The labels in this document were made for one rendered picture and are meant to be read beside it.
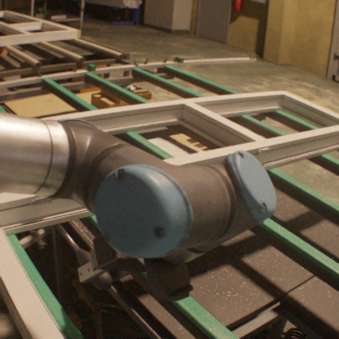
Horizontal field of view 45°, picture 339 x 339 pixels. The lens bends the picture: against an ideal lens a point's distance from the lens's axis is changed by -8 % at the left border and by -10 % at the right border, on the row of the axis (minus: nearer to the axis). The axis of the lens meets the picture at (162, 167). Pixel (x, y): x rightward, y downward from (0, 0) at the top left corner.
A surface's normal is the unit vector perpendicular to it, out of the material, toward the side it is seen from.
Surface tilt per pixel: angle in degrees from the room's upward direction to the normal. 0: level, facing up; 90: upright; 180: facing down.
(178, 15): 90
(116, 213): 76
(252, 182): 45
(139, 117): 90
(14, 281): 0
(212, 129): 90
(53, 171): 92
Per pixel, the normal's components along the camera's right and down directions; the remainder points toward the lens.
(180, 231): 0.68, 0.33
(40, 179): 0.60, 0.58
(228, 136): -0.83, 0.18
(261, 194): 0.71, -0.48
